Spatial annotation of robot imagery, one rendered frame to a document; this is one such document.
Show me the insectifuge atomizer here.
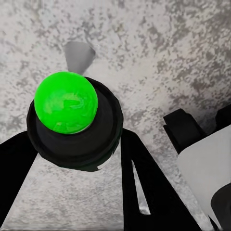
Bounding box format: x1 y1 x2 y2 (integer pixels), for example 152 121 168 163
26 41 124 172

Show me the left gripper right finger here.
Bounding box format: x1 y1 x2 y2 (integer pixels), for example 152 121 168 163
120 128 202 231

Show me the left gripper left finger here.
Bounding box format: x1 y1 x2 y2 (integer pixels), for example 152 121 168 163
0 131 38 228

